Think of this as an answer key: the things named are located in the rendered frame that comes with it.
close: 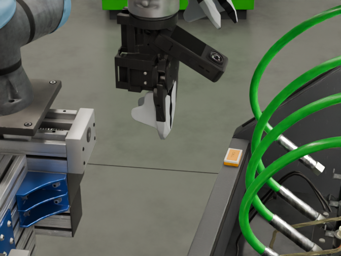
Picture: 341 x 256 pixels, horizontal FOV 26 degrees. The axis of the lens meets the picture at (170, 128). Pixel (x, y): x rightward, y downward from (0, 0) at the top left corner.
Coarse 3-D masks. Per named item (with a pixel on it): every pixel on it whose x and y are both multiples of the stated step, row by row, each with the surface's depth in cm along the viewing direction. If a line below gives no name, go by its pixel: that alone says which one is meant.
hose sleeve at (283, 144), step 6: (282, 138) 125; (282, 144) 126; (288, 144) 126; (294, 144) 126; (288, 150) 126; (306, 156) 126; (300, 162) 127; (306, 162) 126; (312, 162) 126; (312, 168) 127
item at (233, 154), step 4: (232, 152) 157; (236, 152) 157; (228, 156) 156; (232, 156) 156; (236, 156) 156; (232, 160) 155; (236, 160) 155; (224, 164) 155; (228, 164) 155; (232, 164) 155; (236, 164) 154
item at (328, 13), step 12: (324, 12) 113; (336, 12) 112; (300, 24) 115; (312, 24) 114; (288, 36) 116; (276, 48) 117; (264, 60) 119; (252, 84) 122; (252, 96) 123; (252, 108) 124
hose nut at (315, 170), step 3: (318, 165) 126; (321, 165) 127; (315, 168) 126; (318, 168) 126; (321, 168) 126; (312, 171) 127; (315, 171) 126; (318, 171) 126; (321, 171) 126; (318, 174) 127
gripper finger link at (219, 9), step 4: (212, 0) 136; (216, 0) 136; (220, 0) 135; (224, 0) 135; (228, 0) 135; (216, 4) 137; (220, 4) 135; (224, 4) 135; (228, 4) 135; (232, 4) 136; (216, 8) 137; (220, 8) 137; (224, 8) 136; (228, 8) 135; (232, 8) 135; (228, 12) 135; (232, 12) 135; (232, 16) 135; (236, 16) 136; (232, 20) 136; (236, 20) 136
